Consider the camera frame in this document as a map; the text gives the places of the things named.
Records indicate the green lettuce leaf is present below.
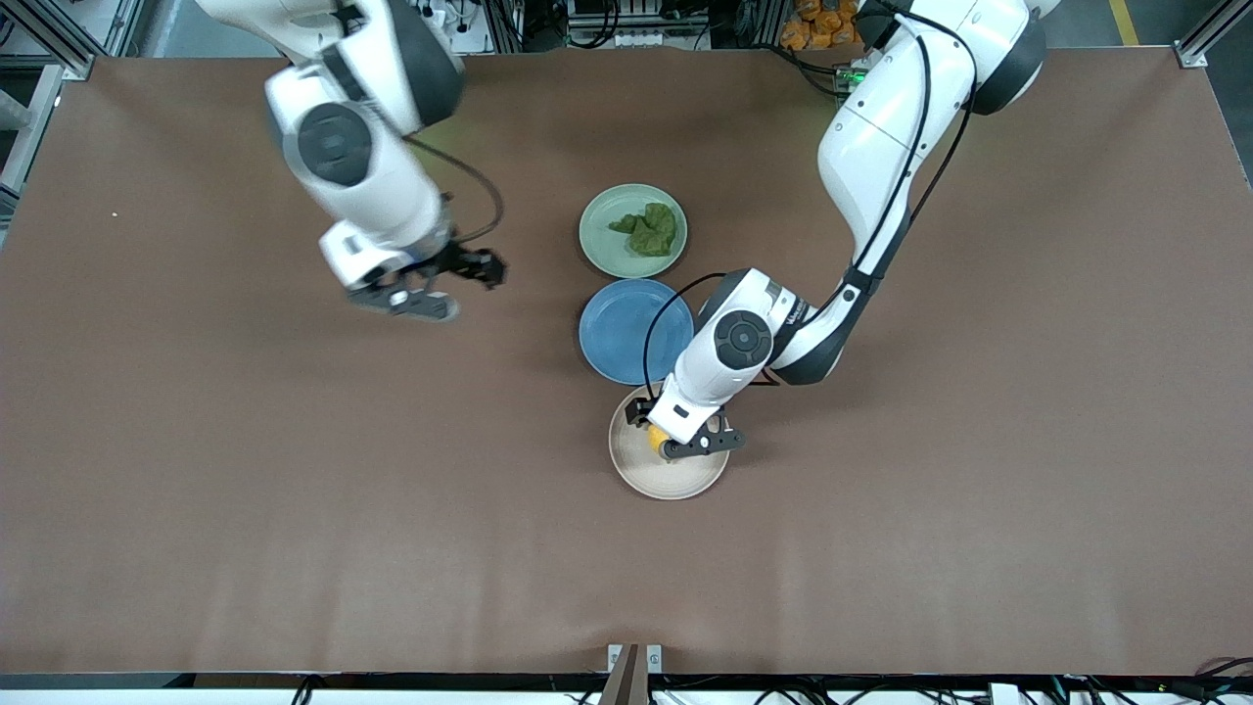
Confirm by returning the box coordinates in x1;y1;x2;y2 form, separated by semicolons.
609;203;678;259

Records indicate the beige round plate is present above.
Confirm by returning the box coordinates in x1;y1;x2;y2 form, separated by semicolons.
608;384;731;501

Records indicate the blue round plate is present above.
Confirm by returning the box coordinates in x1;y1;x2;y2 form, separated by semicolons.
579;278;696;387

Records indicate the light green round plate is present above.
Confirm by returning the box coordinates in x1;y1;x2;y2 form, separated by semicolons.
579;183;689;280

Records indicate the white power strip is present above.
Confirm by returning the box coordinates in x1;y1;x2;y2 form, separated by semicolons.
411;0;492;55

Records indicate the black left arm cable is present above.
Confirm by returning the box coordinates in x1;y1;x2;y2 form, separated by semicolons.
641;5;980;400

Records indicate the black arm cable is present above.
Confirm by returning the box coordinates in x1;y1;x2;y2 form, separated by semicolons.
641;5;980;400
403;135;506;246

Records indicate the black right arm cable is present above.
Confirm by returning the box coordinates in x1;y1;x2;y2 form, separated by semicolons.
403;135;506;246

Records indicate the metal bracket with wooden post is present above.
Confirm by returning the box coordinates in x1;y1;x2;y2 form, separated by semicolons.
607;643;664;705

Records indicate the aluminium frame profile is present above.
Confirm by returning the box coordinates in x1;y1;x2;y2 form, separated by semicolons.
1173;0;1253;70
0;0;99;81

